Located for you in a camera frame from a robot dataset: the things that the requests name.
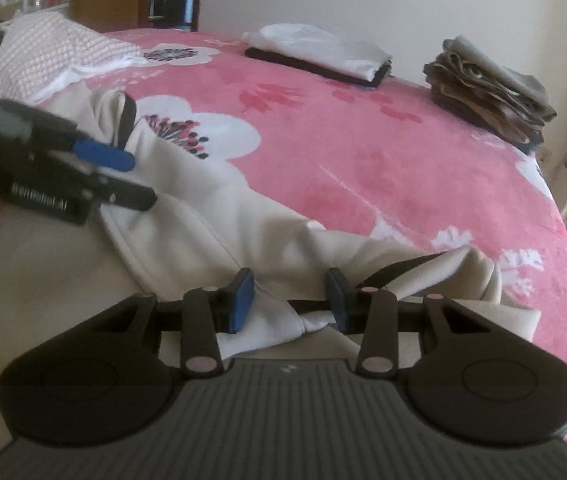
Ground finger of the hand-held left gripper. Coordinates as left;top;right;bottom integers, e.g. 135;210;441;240
71;138;137;173
92;174;159;213

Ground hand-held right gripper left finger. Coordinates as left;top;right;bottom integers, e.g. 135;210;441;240
88;267;256;379

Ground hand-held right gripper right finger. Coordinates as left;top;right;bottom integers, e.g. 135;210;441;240
326;266;490;380

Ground cream hooded sweatshirt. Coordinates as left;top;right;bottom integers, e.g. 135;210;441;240
0;80;543;361

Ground folded white clothes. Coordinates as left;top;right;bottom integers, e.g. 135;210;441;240
242;23;394;89

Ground stack of folded brown clothes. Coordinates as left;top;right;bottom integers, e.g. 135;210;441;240
422;35;558;145

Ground pink white checked pillow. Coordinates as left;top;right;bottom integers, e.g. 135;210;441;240
0;11;145;107

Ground pink floral blanket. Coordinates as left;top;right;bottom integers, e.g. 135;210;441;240
78;27;567;461

